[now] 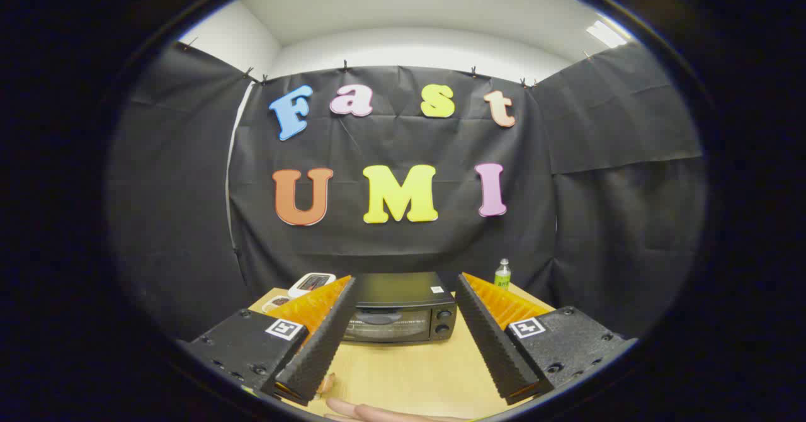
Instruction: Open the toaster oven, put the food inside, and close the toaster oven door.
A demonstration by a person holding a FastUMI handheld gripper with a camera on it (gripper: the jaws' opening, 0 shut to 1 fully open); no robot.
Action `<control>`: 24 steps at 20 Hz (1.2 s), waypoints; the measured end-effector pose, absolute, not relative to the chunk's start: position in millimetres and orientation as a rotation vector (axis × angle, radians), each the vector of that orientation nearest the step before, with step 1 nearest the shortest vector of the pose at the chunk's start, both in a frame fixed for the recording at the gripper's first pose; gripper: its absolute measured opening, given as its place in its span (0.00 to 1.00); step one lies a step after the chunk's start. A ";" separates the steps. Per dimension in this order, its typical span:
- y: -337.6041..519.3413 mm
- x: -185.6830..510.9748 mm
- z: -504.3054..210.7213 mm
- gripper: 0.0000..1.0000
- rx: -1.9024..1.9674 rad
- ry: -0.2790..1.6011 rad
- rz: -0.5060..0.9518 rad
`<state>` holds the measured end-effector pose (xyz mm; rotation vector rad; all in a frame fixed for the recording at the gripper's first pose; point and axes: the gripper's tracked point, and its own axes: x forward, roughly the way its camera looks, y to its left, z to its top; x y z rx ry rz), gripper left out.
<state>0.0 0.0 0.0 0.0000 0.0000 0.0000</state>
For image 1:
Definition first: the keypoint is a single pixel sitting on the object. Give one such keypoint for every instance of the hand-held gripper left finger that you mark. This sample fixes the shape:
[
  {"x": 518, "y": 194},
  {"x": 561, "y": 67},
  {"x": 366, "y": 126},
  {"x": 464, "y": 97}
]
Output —
[{"x": 321, "y": 340}]

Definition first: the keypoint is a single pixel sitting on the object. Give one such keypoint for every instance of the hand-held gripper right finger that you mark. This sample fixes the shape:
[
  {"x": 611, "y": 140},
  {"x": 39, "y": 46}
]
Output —
[{"x": 494, "y": 340}]

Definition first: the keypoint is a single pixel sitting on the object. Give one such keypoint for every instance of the black toaster oven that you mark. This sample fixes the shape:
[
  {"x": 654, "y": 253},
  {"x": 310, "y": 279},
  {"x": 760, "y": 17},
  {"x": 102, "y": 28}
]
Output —
[{"x": 403, "y": 296}]

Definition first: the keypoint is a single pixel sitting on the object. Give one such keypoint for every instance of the white pop-up toaster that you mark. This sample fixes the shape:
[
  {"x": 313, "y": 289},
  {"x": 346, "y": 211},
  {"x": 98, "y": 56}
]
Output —
[{"x": 310, "y": 281}]

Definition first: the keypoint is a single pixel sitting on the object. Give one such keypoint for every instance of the small patterned dish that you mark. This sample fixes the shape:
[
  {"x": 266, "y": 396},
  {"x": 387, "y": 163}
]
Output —
[{"x": 276, "y": 301}]

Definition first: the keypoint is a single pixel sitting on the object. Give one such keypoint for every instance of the green label bottle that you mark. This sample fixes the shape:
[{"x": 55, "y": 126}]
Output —
[{"x": 502, "y": 276}]

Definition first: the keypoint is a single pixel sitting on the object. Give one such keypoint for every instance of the black backdrop cloth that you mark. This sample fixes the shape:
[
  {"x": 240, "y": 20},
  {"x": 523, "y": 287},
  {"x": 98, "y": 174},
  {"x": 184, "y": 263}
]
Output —
[{"x": 403, "y": 245}]

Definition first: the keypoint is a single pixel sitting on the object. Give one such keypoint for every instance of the small ceiling light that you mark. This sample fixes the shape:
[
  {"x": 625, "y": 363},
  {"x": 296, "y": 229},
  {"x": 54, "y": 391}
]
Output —
[{"x": 606, "y": 33}]

